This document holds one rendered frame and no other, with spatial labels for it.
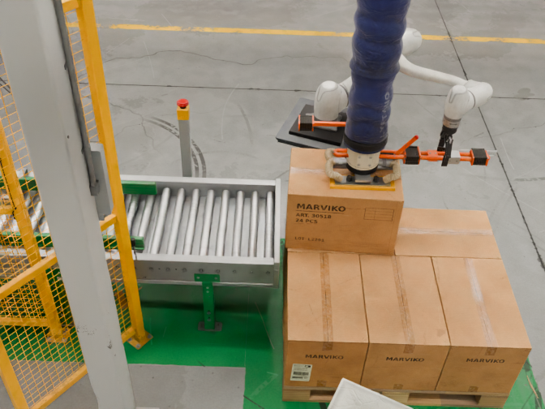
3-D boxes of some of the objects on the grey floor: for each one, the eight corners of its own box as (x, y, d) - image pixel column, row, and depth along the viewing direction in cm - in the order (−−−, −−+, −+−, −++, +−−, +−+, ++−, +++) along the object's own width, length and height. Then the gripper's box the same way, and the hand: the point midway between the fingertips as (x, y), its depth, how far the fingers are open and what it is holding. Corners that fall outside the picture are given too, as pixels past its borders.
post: (186, 232, 446) (176, 109, 380) (186, 226, 451) (178, 103, 385) (195, 233, 446) (188, 110, 380) (196, 226, 452) (189, 104, 385)
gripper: (439, 109, 338) (431, 143, 352) (447, 138, 319) (438, 172, 334) (453, 110, 338) (445, 144, 352) (462, 139, 319) (452, 173, 334)
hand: (442, 156), depth 342 cm, fingers open, 13 cm apart
